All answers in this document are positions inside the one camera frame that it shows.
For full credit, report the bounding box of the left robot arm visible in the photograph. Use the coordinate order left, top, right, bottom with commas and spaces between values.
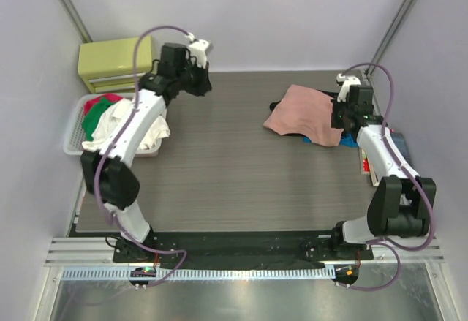
80, 39, 212, 263

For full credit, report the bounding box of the red green garment in basket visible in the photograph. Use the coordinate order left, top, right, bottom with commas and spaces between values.
81, 94, 132, 140

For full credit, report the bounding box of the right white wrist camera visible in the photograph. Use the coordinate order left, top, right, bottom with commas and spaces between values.
336, 73, 361, 102

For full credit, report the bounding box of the white t-shirt in basket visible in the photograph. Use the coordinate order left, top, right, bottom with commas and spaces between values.
82, 97, 170, 154

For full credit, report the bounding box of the dark blue book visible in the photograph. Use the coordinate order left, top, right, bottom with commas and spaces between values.
391, 132, 412, 165

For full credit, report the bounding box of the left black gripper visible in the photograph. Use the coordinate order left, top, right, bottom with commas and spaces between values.
176, 58, 213, 98

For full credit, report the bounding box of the aluminium frame rail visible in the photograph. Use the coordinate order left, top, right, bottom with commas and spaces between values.
45, 237, 445, 267

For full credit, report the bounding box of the left aluminium corner post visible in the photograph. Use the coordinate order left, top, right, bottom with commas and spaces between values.
58, 0, 92, 43

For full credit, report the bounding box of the pink printed t-shirt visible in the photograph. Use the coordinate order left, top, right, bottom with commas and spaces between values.
263, 83, 344, 148

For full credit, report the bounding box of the yellow-green drawer box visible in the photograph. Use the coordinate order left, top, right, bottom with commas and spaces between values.
78, 36, 157, 94

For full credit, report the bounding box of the blue garment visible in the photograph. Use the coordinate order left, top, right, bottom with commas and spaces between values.
302, 133, 358, 148

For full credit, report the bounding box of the slotted cable duct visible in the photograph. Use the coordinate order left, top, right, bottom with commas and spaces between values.
61, 265, 335, 282

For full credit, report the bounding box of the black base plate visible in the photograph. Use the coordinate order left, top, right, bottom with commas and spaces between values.
112, 230, 374, 271

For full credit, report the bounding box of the right aluminium corner post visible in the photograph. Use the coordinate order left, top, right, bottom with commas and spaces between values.
371, 0, 417, 64

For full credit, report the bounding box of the white plastic basket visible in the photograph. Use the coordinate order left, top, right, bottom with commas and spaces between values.
63, 92, 163, 157

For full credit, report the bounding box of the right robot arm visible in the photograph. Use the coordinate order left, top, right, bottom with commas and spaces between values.
329, 82, 437, 260

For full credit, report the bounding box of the aluminium corner post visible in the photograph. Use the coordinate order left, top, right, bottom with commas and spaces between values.
371, 0, 417, 64
58, 0, 92, 43

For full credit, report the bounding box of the black t-shirt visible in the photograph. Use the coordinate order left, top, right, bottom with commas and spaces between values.
268, 88, 343, 139

